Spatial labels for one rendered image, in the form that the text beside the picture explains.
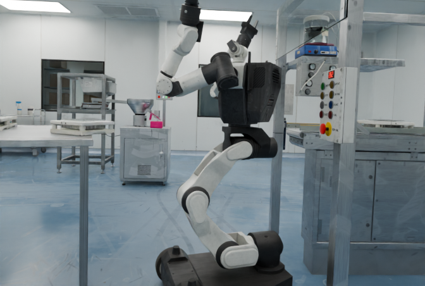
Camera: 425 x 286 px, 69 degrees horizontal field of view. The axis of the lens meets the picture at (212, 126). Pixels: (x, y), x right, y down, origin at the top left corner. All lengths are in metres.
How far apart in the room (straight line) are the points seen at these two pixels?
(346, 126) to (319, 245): 1.18
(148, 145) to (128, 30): 3.64
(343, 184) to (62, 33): 6.90
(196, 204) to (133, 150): 2.71
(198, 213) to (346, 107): 0.83
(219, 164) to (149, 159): 2.65
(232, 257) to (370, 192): 1.01
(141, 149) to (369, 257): 2.85
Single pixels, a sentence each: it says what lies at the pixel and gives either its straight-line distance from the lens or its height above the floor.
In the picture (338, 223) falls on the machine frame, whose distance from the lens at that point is 1.33.
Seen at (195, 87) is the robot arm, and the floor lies 1.13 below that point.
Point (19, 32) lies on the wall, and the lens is 7.94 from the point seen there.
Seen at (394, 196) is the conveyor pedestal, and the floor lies 0.51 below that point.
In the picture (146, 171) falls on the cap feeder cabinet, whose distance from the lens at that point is 4.18.
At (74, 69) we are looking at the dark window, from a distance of 7.38.
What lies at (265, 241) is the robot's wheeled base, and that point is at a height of 0.33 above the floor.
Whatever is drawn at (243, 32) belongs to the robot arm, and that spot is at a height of 1.51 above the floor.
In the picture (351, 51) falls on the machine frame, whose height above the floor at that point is 1.26.
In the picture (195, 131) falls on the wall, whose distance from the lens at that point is 6.90.
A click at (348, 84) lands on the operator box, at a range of 1.15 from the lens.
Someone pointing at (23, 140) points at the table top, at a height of 0.86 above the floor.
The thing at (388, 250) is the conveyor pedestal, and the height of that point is 0.16.
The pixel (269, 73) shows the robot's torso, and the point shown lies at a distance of 1.50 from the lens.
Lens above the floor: 1.03
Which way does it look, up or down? 3 degrees down
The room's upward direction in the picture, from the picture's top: 2 degrees clockwise
